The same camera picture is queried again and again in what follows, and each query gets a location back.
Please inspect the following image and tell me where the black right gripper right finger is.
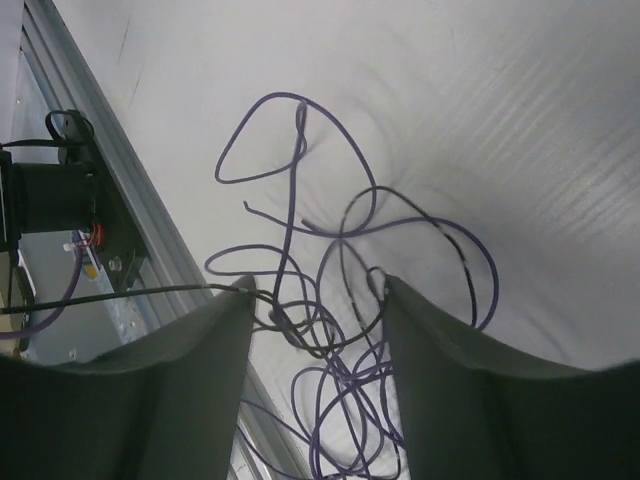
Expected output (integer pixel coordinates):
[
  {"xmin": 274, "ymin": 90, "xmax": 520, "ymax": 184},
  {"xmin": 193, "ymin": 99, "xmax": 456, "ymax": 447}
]
[{"xmin": 383, "ymin": 276, "xmax": 639, "ymax": 479}]

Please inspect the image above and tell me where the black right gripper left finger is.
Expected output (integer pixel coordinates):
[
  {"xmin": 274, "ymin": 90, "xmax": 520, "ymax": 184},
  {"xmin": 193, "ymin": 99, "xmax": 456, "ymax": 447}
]
[{"xmin": 1, "ymin": 276, "xmax": 255, "ymax": 480}]

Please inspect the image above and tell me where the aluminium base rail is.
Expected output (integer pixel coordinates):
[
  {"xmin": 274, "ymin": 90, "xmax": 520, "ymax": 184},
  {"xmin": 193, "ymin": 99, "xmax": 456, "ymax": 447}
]
[{"xmin": 22, "ymin": 1, "xmax": 306, "ymax": 479}]

